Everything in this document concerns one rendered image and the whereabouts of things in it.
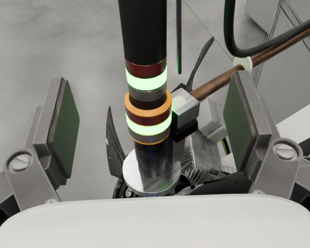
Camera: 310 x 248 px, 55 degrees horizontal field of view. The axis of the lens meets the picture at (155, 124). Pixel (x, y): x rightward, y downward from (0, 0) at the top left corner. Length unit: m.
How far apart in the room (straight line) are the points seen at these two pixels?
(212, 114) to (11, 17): 3.43
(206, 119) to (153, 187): 0.50
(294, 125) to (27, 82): 2.52
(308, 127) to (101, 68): 2.37
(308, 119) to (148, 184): 0.48
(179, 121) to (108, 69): 2.58
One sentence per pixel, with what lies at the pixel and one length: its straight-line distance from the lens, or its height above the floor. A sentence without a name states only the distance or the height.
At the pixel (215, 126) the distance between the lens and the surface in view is 0.82.
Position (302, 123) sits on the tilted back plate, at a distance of 0.74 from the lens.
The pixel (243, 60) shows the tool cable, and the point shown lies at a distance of 0.36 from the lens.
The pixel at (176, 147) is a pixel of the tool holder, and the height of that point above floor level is 1.49.
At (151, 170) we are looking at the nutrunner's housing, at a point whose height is 1.47.
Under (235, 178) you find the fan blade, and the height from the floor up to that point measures 1.34.
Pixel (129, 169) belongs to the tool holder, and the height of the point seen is 1.46.
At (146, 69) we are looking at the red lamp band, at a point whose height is 1.62.
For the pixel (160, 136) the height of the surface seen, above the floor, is 1.54.
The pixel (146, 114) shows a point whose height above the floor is 1.57.
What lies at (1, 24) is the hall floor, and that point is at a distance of 3.95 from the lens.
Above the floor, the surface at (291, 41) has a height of 1.54.
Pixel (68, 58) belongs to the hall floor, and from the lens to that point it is 3.10.
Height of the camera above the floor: 1.76
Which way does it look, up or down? 49 degrees down
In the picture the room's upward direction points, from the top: 2 degrees counter-clockwise
